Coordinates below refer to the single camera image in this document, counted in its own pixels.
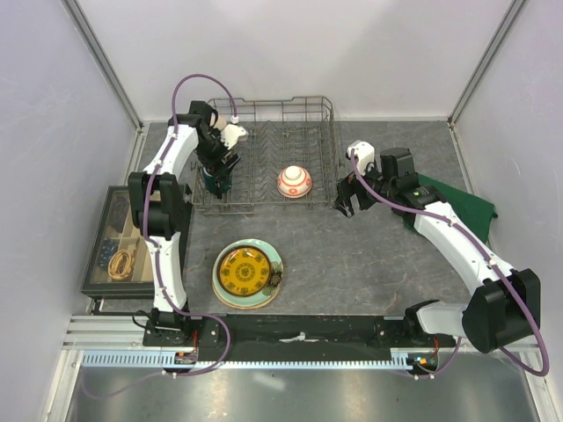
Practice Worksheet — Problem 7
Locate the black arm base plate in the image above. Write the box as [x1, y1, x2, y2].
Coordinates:
[136, 314, 456, 364]

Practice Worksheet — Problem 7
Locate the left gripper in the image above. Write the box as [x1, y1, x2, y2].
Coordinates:
[195, 130, 242, 184]

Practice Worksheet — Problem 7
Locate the coiled tan rope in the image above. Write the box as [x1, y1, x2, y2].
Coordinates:
[106, 248, 136, 281]

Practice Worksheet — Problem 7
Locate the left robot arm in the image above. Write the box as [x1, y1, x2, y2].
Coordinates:
[128, 101, 247, 346]

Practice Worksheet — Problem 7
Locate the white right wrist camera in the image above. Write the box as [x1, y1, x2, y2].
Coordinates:
[346, 140, 376, 176]

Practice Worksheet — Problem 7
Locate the green folded cloth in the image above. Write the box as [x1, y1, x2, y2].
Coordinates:
[395, 171, 500, 243]

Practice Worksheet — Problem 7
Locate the yellow black patterned plate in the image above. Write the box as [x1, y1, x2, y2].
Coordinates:
[216, 245, 272, 297]

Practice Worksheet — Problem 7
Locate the black framed compartment box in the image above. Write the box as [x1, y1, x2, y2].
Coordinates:
[81, 186, 154, 299]

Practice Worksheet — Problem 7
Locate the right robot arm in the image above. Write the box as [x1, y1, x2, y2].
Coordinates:
[335, 141, 540, 353]

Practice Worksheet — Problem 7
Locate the dark green mug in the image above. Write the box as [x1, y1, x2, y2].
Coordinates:
[201, 168, 232, 200]

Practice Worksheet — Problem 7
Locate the beige plastic cup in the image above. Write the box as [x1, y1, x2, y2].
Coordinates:
[208, 112, 228, 132]

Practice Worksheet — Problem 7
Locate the white red patterned bowl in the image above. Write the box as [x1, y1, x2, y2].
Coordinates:
[277, 165, 313, 199]

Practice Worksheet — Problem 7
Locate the grey wire dish rack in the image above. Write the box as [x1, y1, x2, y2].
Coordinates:
[192, 96, 341, 215]

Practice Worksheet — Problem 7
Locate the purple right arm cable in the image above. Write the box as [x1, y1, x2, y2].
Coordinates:
[347, 149, 551, 381]

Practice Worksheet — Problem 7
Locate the mint green flower plate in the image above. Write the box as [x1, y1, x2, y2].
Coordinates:
[212, 238, 284, 295]

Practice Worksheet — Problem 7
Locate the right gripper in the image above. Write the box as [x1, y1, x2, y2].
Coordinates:
[333, 156, 396, 218]

